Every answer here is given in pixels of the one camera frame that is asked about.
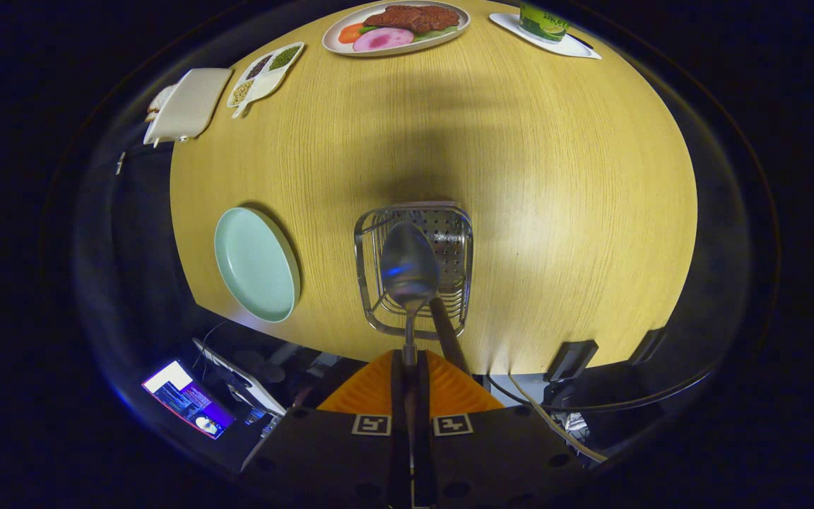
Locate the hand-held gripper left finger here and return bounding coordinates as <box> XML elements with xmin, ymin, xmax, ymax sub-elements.
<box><xmin>241</xmin><ymin>349</ymin><xmax>415</xmax><ymax>509</ymax></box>

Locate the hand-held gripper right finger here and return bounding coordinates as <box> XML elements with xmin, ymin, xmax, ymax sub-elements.
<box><xmin>415</xmin><ymin>349</ymin><xmax>588</xmax><ymax>509</ymax></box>

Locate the fork with brown handle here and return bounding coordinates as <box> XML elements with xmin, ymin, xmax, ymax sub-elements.
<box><xmin>427</xmin><ymin>297</ymin><xmax>471</xmax><ymax>374</ymax></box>

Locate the steel spoon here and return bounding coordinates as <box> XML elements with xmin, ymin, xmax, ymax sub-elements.
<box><xmin>379</xmin><ymin>221</ymin><xmax>442</xmax><ymax>474</ymax></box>

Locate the white power strip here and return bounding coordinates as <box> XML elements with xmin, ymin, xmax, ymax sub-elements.
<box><xmin>191</xmin><ymin>338</ymin><xmax>288</xmax><ymax>418</ymax></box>

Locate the black table clamp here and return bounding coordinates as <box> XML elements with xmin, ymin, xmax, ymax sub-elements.
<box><xmin>630</xmin><ymin>327</ymin><xmax>668</xmax><ymax>365</ymax></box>
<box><xmin>545</xmin><ymin>339</ymin><xmax>600</xmax><ymax>382</ymax></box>

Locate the pale green round plate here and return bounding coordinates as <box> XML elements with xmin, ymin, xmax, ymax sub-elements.
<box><xmin>213</xmin><ymin>206</ymin><xmax>302</xmax><ymax>324</ymax></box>

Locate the lit laptop screen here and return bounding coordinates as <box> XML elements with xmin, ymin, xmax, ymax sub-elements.
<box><xmin>141</xmin><ymin>360</ymin><xmax>237</xmax><ymax>440</ymax></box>

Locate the white divided bean dish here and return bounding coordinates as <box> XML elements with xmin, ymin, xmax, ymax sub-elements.
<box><xmin>227</xmin><ymin>42</ymin><xmax>306</xmax><ymax>119</ymax></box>

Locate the white oval food plate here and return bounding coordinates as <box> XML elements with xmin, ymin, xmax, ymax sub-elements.
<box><xmin>322</xmin><ymin>0</ymin><xmax>471</xmax><ymax>57</ymax></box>

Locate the pink ham slice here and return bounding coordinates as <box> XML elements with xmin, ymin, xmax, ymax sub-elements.
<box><xmin>353</xmin><ymin>27</ymin><xmax>415</xmax><ymax>52</ymax></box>

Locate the white rectangular tray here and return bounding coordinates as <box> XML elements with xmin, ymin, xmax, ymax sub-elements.
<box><xmin>143</xmin><ymin>68</ymin><xmax>234</xmax><ymax>148</ymax></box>

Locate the brown steak piece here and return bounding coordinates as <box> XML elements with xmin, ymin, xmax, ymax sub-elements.
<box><xmin>363</xmin><ymin>5</ymin><xmax>461</xmax><ymax>33</ymax></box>

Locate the white saucer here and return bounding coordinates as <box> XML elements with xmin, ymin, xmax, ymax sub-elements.
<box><xmin>489</xmin><ymin>12</ymin><xmax>603</xmax><ymax>59</ymax></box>

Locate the bread slice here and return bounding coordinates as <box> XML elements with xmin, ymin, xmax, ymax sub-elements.
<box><xmin>147</xmin><ymin>83</ymin><xmax>178</xmax><ymax>115</ymax></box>

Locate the green drink can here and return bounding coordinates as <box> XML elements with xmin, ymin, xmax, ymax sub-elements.
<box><xmin>519</xmin><ymin>1</ymin><xmax>570</xmax><ymax>42</ymax></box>

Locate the white cable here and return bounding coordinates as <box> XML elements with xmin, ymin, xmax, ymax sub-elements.
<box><xmin>506</xmin><ymin>375</ymin><xmax>609</xmax><ymax>464</ymax></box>

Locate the steel wire drain basket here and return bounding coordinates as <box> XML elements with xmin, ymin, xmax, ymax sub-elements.
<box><xmin>354</xmin><ymin>201</ymin><xmax>474</xmax><ymax>341</ymax></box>

